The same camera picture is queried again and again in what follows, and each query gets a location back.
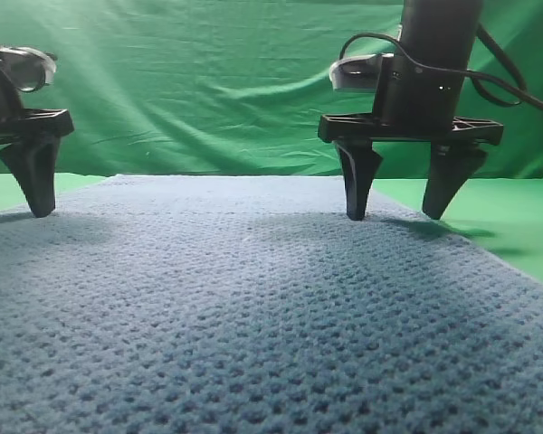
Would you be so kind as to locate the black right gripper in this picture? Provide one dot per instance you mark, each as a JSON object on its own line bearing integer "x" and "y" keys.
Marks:
{"x": 409, "y": 105}

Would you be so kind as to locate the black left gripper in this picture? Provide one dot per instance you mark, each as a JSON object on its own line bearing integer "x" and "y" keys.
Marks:
{"x": 31, "y": 159}

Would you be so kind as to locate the blue waffle weave towel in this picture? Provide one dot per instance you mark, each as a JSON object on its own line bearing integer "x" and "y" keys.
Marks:
{"x": 171, "y": 304}

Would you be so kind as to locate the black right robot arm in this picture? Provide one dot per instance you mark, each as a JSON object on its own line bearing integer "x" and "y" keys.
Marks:
{"x": 437, "y": 37}

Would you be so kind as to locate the green backdrop cloth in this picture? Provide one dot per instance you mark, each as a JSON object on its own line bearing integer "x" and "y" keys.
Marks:
{"x": 236, "y": 87}

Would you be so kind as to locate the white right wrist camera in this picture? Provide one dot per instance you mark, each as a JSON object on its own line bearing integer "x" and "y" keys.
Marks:
{"x": 361, "y": 73}

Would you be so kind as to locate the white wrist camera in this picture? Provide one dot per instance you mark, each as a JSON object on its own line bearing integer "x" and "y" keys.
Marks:
{"x": 27, "y": 68}
{"x": 361, "y": 73}

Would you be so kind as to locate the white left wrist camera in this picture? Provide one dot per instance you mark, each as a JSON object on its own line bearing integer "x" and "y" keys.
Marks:
{"x": 27, "y": 68}

